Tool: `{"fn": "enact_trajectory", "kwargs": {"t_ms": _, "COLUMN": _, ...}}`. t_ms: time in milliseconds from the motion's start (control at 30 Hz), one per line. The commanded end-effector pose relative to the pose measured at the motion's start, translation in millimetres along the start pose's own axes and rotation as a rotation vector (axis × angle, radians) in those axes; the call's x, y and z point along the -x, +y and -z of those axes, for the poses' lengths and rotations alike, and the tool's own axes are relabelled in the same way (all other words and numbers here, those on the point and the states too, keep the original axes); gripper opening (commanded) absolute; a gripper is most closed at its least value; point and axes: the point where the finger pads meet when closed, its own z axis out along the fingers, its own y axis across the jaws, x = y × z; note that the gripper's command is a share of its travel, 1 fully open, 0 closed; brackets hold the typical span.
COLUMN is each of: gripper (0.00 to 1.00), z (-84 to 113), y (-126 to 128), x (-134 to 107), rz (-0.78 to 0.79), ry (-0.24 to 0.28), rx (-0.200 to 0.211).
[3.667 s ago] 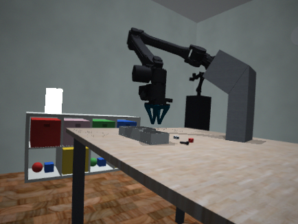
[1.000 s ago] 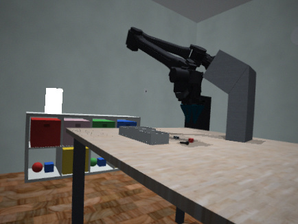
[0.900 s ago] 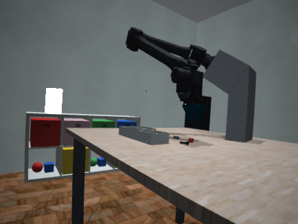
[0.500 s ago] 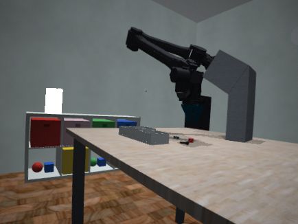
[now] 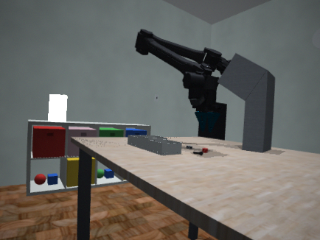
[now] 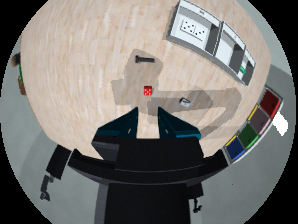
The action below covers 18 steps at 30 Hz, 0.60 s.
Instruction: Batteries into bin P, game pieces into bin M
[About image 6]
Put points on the red die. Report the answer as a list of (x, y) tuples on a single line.
[(147, 90)]

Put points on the white domino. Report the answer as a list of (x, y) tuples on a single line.
[(193, 30)]

